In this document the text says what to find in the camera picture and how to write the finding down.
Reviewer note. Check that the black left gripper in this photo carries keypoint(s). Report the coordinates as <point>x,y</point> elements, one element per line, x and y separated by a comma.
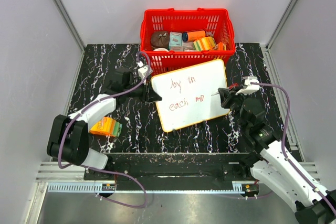
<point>148,95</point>

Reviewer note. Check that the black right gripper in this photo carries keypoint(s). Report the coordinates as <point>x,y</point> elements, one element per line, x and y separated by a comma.
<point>227,96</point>

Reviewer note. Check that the red whiteboard marker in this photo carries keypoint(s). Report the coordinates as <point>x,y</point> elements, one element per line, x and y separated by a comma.
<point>226,91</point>

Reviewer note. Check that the yellow framed whiteboard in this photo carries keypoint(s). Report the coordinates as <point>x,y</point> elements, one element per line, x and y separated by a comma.
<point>189,95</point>

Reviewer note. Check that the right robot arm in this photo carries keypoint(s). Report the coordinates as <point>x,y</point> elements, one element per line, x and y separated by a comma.
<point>273,165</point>

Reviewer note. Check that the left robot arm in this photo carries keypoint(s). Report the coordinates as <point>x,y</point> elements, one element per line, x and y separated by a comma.
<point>69,137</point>

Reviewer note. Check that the orange green snack box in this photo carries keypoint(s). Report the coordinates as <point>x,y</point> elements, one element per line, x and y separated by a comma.
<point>107,126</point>

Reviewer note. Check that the yellow orange snack box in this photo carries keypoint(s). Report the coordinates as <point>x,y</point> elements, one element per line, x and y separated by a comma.
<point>204,44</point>

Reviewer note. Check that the teal small box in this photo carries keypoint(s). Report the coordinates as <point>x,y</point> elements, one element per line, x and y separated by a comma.
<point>175,39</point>

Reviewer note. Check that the blue capped yellow bottle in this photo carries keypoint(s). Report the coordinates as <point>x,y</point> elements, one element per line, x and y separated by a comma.
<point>193,35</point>

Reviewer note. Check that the red plastic basket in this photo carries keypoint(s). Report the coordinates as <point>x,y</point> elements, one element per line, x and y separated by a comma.
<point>215,22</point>

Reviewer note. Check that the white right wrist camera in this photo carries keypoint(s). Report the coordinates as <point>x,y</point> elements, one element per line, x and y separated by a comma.
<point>251,85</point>

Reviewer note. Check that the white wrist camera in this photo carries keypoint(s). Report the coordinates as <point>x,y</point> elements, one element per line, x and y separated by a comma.
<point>144,70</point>
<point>251,85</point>

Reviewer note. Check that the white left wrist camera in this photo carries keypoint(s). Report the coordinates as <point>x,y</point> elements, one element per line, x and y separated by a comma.
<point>144,70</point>

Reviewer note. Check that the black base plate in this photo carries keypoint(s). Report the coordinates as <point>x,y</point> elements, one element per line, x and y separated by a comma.
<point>193,161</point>

